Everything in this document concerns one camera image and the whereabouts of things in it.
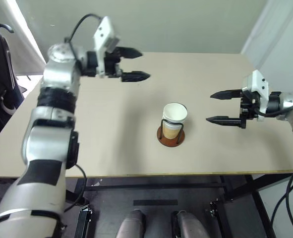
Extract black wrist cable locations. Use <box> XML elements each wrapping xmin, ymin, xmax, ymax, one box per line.
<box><xmin>64</xmin><ymin>14</ymin><xmax>102</xmax><ymax>60</ymax></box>
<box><xmin>254</xmin><ymin>98</ymin><xmax>293</xmax><ymax>119</ymax></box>

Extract wooden cup holder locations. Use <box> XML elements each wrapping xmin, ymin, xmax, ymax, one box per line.
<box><xmin>157</xmin><ymin>119</ymin><xmax>186</xmax><ymax>147</ymax></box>

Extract black tape strip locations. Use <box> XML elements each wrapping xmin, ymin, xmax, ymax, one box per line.
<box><xmin>133</xmin><ymin>199</ymin><xmax>178</xmax><ymax>206</ymax></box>

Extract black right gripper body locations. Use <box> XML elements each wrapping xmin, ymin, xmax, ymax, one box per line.
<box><xmin>239</xmin><ymin>88</ymin><xmax>261</xmax><ymax>129</ymax></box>

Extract black metal table frame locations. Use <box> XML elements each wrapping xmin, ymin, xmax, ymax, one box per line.
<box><xmin>64</xmin><ymin>175</ymin><xmax>276</xmax><ymax>238</ymax></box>

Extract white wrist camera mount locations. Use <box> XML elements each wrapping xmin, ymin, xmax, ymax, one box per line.
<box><xmin>93</xmin><ymin>16</ymin><xmax>119</xmax><ymax>79</ymax></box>
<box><xmin>242</xmin><ymin>69</ymin><xmax>271</xmax><ymax>122</ymax></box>

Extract black right shoulder cable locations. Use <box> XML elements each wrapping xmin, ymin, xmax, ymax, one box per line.
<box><xmin>270</xmin><ymin>163</ymin><xmax>293</xmax><ymax>238</ymax></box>

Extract black office chair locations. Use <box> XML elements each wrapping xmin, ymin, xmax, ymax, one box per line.
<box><xmin>0</xmin><ymin>17</ymin><xmax>28</xmax><ymax>149</ymax></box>

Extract dark rounded grey shape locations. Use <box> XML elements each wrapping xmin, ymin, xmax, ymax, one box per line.
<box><xmin>172</xmin><ymin>210</ymin><xmax>209</xmax><ymax>238</ymax></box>
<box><xmin>117</xmin><ymin>209</ymin><xmax>147</xmax><ymax>238</ymax></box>

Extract black left shoulder cable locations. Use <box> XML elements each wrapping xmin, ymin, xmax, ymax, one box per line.
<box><xmin>64</xmin><ymin>162</ymin><xmax>88</xmax><ymax>211</ymax></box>

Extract black shoulder cable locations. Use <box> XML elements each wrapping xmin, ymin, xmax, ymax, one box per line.
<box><xmin>64</xmin><ymin>162</ymin><xmax>88</xmax><ymax>211</ymax></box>
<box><xmin>270</xmin><ymin>163</ymin><xmax>293</xmax><ymax>238</ymax></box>

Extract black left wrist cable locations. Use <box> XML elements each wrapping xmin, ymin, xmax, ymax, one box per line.
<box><xmin>64</xmin><ymin>14</ymin><xmax>102</xmax><ymax>60</ymax></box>

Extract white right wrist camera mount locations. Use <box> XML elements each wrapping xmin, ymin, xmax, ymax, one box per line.
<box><xmin>242</xmin><ymin>69</ymin><xmax>271</xmax><ymax>122</ymax></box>

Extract white paper cup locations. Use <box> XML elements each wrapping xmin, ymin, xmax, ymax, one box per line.
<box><xmin>163</xmin><ymin>103</ymin><xmax>188</xmax><ymax>124</ymax></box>

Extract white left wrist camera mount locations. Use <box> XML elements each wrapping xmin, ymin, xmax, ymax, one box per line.
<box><xmin>93</xmin><ymin>16</ymin><xmax>119</xmax><ymax>79</ymax></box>

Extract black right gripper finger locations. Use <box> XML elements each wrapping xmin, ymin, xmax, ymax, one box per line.
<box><xmin>210</xmin><ymin>89</ymin><xmax>242</xmax><ymax>100</ymax></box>
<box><xmin>205</xmin><ymin>115</ymin><xmax>242</xmax><ymax>128</ymax></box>

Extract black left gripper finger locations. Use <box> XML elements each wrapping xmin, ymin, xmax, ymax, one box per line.
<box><xmin>116</xmin><ymin>46</ymin><xmax>144</xmax><ymax>60</ymax></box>
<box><xmin>121</xmin><ymin>70</ymin><xmax>151</xmax><ymax>83</ymax></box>

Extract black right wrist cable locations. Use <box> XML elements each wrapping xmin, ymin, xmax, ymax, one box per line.
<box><xmin>254</xmin><ymin>98</ymin><xmax>293</xmax><ymax>119</ymax></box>

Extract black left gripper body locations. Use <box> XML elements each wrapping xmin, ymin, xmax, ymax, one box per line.
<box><xmin>104</xmin><ymin>48</ymin><xmax>124</xmax><ymax>79</ymax></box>

